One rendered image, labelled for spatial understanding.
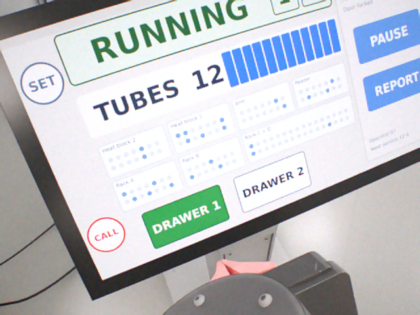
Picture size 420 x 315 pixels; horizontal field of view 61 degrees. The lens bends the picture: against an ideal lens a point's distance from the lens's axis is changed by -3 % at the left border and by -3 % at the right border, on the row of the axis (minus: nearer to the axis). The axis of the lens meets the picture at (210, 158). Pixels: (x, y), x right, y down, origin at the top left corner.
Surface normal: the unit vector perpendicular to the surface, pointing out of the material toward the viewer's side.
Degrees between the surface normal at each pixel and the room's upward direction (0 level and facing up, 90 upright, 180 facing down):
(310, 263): 40
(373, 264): 0
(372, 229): 0
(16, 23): 50
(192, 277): 5
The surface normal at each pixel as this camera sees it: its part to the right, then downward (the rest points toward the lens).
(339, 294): 0.25, 0.21
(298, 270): -0.30, -0.91
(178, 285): -0.14, -0.54
